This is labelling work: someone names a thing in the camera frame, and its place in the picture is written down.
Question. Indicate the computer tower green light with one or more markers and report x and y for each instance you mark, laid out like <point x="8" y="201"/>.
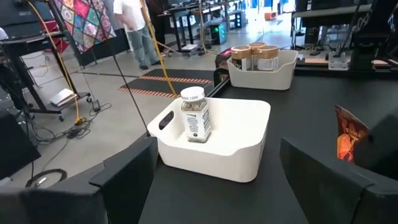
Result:
<point x="219" y="32"/>

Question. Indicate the orange taco seasoning packet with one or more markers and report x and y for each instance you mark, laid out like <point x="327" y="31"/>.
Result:
<point x="348" y="130"/>

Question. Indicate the person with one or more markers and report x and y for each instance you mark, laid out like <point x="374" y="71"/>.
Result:
<point x="133" y="15"/>

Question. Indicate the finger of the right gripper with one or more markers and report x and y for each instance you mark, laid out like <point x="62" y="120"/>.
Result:
<point x="382" y="146"/>

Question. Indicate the brown-lidded spice jar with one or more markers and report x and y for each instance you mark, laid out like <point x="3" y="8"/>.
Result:
<point x="257" y="45"/>
<point x="240" y="54"/>
<point x="267" y="59"/>

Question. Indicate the grey flat booklet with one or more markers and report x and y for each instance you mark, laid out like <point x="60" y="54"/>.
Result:
<point x="63" y="97"/>

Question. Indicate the colourful patchwork cloth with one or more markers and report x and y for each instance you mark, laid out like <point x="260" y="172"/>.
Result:
<point x="87" y="21"/>

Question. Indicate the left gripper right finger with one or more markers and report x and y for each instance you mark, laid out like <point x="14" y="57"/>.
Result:
<point x="342" y="202"/>

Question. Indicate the black rolling stand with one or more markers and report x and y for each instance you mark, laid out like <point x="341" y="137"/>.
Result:
<point x="18" y="46"/>

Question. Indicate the bagel seasoning jar white lid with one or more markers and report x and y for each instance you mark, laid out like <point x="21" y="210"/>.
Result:
<point x="196" y="121"/>

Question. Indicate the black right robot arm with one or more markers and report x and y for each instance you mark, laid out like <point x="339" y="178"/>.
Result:
<point x="362" y="57"/>

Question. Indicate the white plastic bin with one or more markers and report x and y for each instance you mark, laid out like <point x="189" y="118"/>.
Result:
<point x="264" y="79"/>
<point x="224" y="161"/>

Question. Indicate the black mat orange stripes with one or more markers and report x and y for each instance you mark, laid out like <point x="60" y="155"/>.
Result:
<point x="189" y="88"/>

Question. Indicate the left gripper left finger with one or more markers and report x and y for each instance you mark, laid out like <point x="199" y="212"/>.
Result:
<point x="77" y="205"/>

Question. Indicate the orange box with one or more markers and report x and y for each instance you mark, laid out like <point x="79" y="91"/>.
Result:
<point x="270" y="15"/>

